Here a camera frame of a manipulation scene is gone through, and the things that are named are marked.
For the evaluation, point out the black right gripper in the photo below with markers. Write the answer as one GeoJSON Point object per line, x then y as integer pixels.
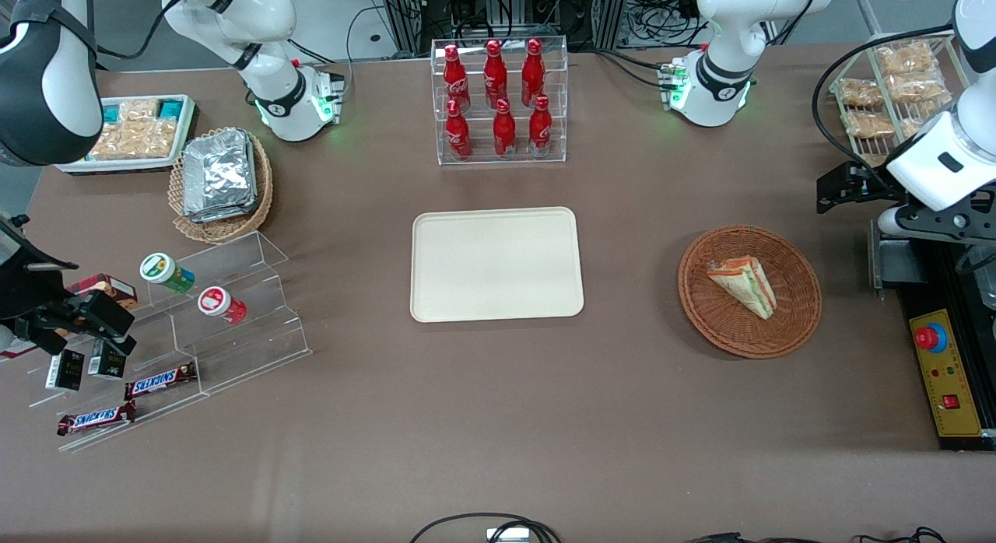
{"type": "Point", "coordinates": [27, 298]}

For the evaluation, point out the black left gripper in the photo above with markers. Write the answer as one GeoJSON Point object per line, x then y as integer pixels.
{"type": "Point", "coordinates": [874, 187]}

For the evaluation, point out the triangle sandwich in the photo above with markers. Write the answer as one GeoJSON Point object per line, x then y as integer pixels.
{"type": "Point", "coordinates": [745, 286]}

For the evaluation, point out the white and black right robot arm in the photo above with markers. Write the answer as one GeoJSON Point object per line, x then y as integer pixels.
{"type": "Point", "coordinates": [280, 99]}

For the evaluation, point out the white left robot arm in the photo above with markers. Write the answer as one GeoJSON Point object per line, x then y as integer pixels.
{"type": "Point", "coordinates": [716, 76]}

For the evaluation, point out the brown round wicker basket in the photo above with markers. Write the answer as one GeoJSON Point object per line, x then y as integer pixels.
{"type": "Point", "coordinates": [724, 325]}

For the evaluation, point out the light oval wicker basket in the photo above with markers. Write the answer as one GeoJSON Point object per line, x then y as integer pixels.
{"type": "Point", "coordinates": [222, 230]}

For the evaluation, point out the white plastic snack tray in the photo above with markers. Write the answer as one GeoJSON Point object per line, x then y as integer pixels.
{"type": "Point", "coordinates": [117, 166]}

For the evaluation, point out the beige rectangular tray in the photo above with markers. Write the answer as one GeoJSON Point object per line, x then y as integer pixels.
{"type": "Point", "coordinates": [496, 264]}

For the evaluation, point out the small black box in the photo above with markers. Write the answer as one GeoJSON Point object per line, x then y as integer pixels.
{"type": "Point", "coordinates": [106, 362]}
{"type": "Point", "coordinates": [64, 370]}

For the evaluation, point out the brown chocolate box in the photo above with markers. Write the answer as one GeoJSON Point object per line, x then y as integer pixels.
{"type": "Point", "coordinates": [109, 286]}

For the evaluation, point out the brown snickers bar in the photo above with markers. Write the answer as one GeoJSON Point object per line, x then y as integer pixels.
{"type": "Point", "coordinates": [95, 419]}
{"type": "Point", "coordinates": [159, 381]}

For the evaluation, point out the tan pastry pack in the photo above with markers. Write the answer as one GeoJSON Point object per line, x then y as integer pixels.
{"type": "Point", "coordinates": [917, 88]}
{"type": "Point", "coordinates": [868, 124]}
{"type": "Point", "coordinates": [860, 92]}
{"type": "Point", "coordinates": [910, 127]}
{"type": "Point", "coordinates": [905, 59]}

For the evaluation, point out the green lidded snack cup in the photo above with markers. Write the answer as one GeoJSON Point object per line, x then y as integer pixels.
{"type": "Point", "coordinates": [165, 271]}

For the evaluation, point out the black appliance base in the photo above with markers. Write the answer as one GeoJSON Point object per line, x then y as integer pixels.
{"type": "Point", "coordinates": [926, 294]}

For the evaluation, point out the red lidded snack cup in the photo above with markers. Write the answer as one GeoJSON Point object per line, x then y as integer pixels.
{"type": "Point", "coordinates": [219, 303]}

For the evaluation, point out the clear acrylic stepped shelf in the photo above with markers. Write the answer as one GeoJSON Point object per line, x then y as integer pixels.
{"type": "Point", "coordinates": [241, 348]}

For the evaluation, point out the red emergency stop button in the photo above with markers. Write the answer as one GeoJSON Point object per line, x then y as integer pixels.
{"type": "Point", "coordinates": [929, 338]}

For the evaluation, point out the silver foil pack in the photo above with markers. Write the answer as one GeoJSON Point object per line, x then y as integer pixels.
{"type": "Point", "coordinates": [219, 169]}
{"type": "Point", "coordinates": [233, 215]}

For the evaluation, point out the tan cracker pack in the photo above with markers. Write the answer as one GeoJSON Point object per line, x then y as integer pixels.
{"type": "Point", "coordinates": [132, 142]}
{"type": "Point", "coordinates": [138, 111]}

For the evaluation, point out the yellow control panel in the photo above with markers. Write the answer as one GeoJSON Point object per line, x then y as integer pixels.
{"type": "Point", "coordinates": [945, 376]}

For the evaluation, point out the teal snack pack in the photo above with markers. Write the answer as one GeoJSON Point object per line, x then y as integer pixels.
{"type": "Point", "coordinates": [112, 113]}
{"type": "Point", "coordinates": [170, 107]}

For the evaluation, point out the red cola bottle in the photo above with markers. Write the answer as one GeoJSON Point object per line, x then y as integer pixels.
{"type": "Point", "coordinates": [504, 131]}
{"type": "Point", "coordinates": [456, 78]}
{"type": "Point", "coordinates": [540, 127]}
{"type": "Point", "coordinates": [495, 75]}
{"type": "Point", "coordinates": [457, 132]}
{"type": "Point", "coordinates": [533, 71]}

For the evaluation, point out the clear acrylic bottle rack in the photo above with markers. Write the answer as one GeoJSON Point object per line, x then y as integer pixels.
{"type": "Point", "coordinates": [478, 158]}

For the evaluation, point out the silver connector block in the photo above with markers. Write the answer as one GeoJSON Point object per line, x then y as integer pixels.
{"type": "Point", "coordinates": [507, 536]}

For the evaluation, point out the grey metal bracket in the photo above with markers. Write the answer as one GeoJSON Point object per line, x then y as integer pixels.
{"type": "Point", "coordinates": [895, 263]}

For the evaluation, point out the aluminium frame rack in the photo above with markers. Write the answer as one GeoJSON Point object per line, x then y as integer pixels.
{"type": "Point", "coordinates": [405, 14]}

